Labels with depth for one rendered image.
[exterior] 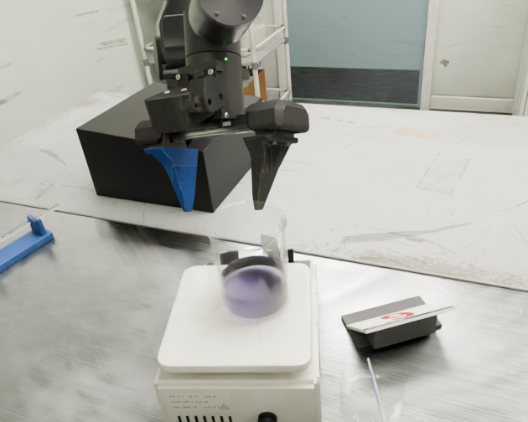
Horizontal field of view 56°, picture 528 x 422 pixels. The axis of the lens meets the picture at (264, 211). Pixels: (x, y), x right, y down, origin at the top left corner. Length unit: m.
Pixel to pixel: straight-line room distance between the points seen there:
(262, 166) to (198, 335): 0.17
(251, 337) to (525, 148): 0.62
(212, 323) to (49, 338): 0.23
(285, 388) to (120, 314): 0.25
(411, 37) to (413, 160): 2.51
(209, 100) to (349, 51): 2.97
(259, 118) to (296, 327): 0.19
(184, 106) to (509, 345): 0.37
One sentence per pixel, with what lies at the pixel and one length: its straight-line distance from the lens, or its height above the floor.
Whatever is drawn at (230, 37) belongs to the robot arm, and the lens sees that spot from 0.47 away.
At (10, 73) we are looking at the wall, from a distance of 2.21.
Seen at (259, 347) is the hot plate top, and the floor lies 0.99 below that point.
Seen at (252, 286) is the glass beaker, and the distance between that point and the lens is 0.38.
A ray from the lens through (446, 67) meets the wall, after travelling 3.35.
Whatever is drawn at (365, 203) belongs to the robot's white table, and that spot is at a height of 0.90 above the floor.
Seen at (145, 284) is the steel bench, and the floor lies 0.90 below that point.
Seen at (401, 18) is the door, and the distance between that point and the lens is 3.29.
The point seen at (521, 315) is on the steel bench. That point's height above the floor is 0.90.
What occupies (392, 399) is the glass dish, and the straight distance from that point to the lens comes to 0.47.
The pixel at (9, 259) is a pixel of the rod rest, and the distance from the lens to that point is 0.73.
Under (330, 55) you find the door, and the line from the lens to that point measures 3.44.
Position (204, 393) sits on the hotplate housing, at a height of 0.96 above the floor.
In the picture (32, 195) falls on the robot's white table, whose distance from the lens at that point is 0.89.
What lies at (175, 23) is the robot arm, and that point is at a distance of 0.71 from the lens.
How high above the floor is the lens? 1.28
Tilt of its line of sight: 33 degrees down
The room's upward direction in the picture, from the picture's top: 6 degrees counter-clockwise
